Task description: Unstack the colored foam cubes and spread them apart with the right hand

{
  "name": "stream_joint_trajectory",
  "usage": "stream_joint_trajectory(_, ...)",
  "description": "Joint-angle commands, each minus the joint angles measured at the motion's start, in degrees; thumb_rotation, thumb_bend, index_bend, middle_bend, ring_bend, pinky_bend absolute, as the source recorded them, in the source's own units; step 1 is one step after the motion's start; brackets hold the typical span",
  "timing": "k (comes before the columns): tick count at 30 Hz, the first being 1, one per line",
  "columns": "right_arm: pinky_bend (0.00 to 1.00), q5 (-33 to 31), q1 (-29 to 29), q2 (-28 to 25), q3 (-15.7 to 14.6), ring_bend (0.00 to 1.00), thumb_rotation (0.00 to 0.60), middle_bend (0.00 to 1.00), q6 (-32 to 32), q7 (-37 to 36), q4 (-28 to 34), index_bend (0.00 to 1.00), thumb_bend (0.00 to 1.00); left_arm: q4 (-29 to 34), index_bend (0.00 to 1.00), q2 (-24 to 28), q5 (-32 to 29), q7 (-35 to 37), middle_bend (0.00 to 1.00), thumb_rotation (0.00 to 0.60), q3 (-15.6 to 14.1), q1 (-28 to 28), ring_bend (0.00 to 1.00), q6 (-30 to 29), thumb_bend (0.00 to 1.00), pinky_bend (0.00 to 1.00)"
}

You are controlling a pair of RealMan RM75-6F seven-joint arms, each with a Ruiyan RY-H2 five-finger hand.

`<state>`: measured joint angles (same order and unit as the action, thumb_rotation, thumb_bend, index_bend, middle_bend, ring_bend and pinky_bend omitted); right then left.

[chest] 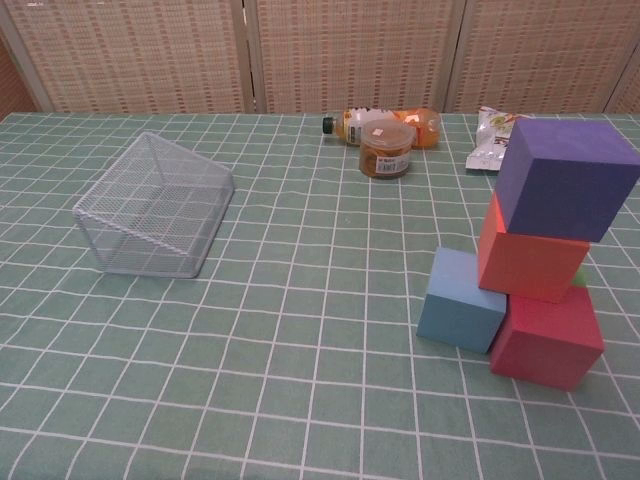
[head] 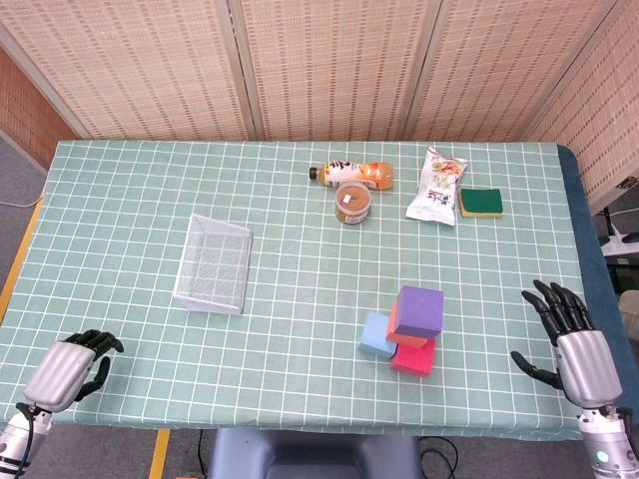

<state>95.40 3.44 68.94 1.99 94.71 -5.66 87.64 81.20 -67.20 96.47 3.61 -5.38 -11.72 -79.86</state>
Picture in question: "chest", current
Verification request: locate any orange foam cube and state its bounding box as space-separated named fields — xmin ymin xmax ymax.
xmin=477 ymin=192 xmax=592 ymax=304

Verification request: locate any red foam cube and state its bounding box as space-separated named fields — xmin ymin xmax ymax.
xmin=489 ymin=285 xmax=605 ymax=392

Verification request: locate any purple foam cube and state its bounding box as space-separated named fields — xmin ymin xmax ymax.
xmin=493 ymin=117 xmax=640 ymax=244

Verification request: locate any green checked tablecloth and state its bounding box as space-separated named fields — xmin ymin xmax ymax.
xmin=0 ymin=112 xmax=640 ymax=480

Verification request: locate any clear jar with orange contents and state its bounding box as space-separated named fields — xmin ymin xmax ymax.
xmin=358 ymin=119 xmax=416 ymax=179

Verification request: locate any orange juice bottle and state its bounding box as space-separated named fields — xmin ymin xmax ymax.
xmin=321 ymin=107 xmax=442 ymax=150

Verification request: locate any blue foam cube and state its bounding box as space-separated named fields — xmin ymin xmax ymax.
xmin=415 ymin=246 xmax=508 ymax=355

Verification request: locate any white snack bag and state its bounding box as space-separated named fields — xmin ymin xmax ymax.
xmin=465 ymin=106 xmax=539 ymax=175

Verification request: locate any bamboo folding screen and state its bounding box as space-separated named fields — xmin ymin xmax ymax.
xmin=0 ymin=0 xmax=640 ymax=115

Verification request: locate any silver wire mesh basket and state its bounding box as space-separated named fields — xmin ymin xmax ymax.
xmin=72 ymin=131 xmax=237 ymax=280

